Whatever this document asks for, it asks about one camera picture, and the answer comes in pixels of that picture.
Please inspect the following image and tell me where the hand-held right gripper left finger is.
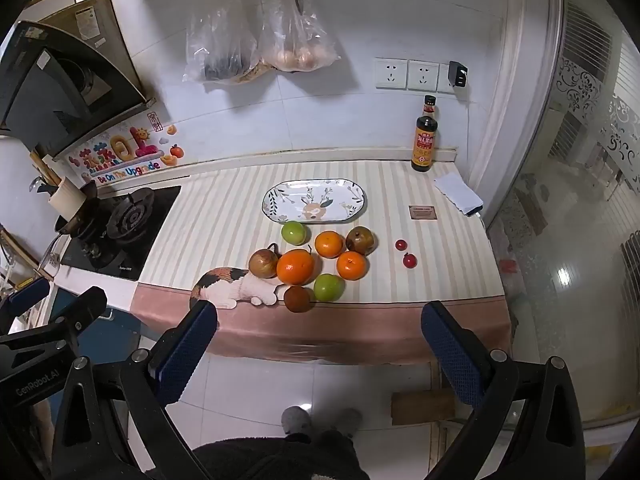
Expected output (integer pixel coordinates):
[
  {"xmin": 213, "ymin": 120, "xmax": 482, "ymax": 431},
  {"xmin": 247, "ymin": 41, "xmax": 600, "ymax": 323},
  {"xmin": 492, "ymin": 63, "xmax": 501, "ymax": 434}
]
[{"xmin": 50, "ymin": 301, "xmax": 219, "ymax": 480}]

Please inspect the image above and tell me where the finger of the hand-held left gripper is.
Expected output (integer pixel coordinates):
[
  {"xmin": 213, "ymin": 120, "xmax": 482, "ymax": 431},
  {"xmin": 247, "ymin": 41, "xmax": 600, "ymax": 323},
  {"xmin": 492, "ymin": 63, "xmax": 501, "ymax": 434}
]
[
  {"xmin": 0, "ymin": 287, "xmax": 108, "ymax": 356},
  {"xmin": 0, "ymin": 277, "xmax": 52, "ymax": 333}
]

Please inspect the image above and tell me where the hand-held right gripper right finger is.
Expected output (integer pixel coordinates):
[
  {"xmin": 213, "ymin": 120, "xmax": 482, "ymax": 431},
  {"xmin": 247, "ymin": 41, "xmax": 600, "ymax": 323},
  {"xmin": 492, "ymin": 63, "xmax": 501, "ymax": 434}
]
[{"xmin": 421, "ymin": 301, "xmax": 596, "ymax": 480}]

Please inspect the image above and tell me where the brown pear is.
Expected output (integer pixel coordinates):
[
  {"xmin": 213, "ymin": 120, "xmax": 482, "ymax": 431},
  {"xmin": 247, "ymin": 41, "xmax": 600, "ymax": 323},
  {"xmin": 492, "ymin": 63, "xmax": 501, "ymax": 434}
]
[
  {"xmin": 248, "ymin": 243, "xmax": 281, "ymax": 279},
  {"xmin": 346, "ymin": 226, "xmax": 378, "ymax": 256}
]

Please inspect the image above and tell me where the dark russet orange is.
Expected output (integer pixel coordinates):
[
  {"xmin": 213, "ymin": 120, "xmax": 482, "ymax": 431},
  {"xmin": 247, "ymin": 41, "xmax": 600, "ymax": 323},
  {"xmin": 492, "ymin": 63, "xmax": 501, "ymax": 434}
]
[{"xmin": 283, "ymin": 285, "xmax": 316, "ymax": 314}]

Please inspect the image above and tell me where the small orange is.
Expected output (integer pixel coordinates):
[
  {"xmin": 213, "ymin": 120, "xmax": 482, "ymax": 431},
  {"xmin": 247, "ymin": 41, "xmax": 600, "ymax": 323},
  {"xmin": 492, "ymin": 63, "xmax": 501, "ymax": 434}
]
[
  {"xmin": 336, "ymin": 250, "xmax": 370, "ymax": 281},
  {"xmin": 314, "ymin": 230, "xmax": 345, "ymax": 259}
]

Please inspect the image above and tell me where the green apple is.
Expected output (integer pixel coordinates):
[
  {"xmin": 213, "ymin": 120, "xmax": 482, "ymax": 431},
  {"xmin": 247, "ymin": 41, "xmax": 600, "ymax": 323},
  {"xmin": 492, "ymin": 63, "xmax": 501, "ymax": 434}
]
[
  {"xmin": 313, "ymin": 273, "xmax": 346, "ymax": 303},
  {"xmin": 280, "ymin": 220, "xmax": 312, "ymax": 247}
]

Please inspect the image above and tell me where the large orange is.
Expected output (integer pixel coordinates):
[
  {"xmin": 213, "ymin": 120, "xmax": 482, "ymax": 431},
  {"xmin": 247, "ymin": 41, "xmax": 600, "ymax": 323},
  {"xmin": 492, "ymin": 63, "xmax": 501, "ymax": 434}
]
[{"xmin": 276, "ymin": 246, "xmax": 317, "ymax": 286}]

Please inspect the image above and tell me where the floral oval plate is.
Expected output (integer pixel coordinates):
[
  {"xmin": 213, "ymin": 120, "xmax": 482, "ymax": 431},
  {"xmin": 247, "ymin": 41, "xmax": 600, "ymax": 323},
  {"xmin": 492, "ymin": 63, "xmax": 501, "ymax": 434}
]
[{"xmin": 262, "ymin": 179, "xmax": 367, "ymax": 224}]

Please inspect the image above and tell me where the blue cabinet door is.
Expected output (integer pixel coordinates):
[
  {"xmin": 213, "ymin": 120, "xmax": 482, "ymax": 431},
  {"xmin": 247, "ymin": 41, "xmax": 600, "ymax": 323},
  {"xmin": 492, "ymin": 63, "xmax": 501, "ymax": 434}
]
[{"xmin": 50, "ymin": 287, "xmax": 146, "ymax": 361}]

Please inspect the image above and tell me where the wooden board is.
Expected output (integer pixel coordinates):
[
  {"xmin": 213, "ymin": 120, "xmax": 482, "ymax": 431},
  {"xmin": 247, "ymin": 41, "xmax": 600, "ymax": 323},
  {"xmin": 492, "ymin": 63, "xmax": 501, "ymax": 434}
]
[{"xmin": 391, "ymin": 392, "xmax": 456, "ymax": 426}]

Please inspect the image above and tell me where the beige utensil holder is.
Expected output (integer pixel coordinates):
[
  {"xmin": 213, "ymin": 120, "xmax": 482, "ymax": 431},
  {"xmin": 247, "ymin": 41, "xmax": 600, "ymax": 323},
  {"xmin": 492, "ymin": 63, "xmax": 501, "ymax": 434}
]
[{"xmin": 48, "ymin": 180, "xmax": 87, "ymax": 218}]

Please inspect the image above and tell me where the black gas stove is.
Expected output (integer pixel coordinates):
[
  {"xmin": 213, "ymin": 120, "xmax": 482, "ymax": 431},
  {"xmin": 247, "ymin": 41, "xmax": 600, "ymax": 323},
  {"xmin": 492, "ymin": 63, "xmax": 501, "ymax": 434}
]
[{"xmin": 60, "ymin": 185, "xmax": 182, "ymax": 282}]

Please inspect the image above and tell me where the person's grey slipper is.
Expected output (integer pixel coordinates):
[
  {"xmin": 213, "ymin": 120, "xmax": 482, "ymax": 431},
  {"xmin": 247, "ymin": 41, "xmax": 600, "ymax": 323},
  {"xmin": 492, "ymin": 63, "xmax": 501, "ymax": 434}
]
[
  {"xmin": 281, "ymin": 406, "xmax": 313, "ymax": 436},
  {"xmin": 332, "ymin": 408, "xmax": 363, "ymax": 436}
]

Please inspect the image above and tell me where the striped cat print tablecloth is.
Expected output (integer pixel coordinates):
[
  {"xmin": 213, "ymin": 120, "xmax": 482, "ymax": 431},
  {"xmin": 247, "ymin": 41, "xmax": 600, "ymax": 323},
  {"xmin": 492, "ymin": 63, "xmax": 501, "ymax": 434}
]
[{"xmin": 131, "ymin": 157, "xmax": 512, "ymax": 366}]

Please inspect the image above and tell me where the white folded cloth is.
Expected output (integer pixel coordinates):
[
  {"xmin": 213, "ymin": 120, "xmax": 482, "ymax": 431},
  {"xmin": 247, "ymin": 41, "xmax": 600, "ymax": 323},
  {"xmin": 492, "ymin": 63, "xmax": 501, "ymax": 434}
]
[{"xmin": 433, "ymin": 172, "xmax": 485, "ymax": 217}]

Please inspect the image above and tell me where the black range hood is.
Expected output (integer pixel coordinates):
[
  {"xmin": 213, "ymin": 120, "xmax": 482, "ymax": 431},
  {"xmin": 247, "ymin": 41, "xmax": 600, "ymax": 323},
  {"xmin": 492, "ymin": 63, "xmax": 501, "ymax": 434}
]
[{"xmin": 0, "ymin": 0, "xmax": 153, "ymax": 158}]

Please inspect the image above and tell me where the dark sauce bottle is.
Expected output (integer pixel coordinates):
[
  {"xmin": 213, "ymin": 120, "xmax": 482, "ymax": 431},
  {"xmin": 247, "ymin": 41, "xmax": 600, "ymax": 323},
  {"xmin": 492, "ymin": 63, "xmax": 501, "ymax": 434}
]
[{"xmin": 411, "ymin": 95, "xmax": 439, "ymax": 173}]

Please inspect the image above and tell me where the frosted glass sliding door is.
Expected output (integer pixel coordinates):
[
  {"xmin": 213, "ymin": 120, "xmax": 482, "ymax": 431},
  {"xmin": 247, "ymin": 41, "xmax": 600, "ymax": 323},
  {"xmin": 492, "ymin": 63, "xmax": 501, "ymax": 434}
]
[{"xmin": 487, "ymin": 0, "xmax": 640, "ymax": 431}]

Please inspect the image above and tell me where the plastic bag with dark contents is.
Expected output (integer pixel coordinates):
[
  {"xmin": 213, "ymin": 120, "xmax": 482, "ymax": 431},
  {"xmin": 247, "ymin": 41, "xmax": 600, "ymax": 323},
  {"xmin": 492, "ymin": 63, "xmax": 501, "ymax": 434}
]
[{"xmin": 182, "ymin": 0, "xmax": 261, "ymax": 83}]

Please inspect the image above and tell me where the plastic bag with brown eggs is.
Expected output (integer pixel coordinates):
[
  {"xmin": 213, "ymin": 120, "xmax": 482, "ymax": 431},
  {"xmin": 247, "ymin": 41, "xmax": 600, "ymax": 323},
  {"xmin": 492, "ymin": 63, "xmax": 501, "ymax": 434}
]
[{"xmin": 257, "ymin": 0, "xmax": 342, "ymax": 73}]

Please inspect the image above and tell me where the colourful wall sticker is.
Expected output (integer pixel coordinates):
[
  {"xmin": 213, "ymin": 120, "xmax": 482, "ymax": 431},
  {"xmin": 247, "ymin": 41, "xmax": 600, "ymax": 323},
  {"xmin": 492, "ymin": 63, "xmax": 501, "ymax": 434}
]
[{"xmin": 67, "ymin": 112, "xmax": 186, "ymax": 188}]

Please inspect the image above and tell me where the white wall outlet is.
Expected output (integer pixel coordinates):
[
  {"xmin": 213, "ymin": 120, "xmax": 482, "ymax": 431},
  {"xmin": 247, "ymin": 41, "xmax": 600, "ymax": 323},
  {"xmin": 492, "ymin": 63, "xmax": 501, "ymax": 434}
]
[
  {"xmin": 407, "ymin": 59, "xmax": 441, "ymax": 92},
  {"xmin": 375, "ymin": 57, "xmax": 408, "ymax": 90}
]

